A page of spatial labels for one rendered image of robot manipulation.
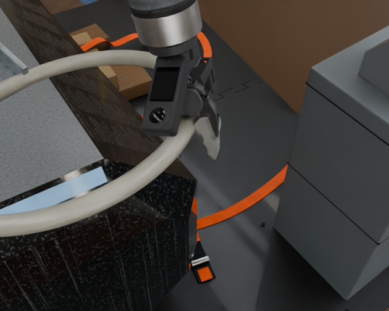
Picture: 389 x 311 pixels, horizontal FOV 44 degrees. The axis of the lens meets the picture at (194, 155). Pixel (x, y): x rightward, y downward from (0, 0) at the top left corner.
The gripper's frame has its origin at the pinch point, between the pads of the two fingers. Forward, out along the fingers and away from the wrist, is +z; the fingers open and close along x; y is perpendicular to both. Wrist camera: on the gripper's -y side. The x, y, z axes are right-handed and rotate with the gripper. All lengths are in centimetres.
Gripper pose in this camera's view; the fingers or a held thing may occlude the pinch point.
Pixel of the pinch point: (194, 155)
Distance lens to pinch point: 78.2
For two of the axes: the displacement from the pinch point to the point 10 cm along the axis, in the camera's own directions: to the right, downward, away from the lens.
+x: -9.4, -0.3, 3.3
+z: 1.9, 7.7, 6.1
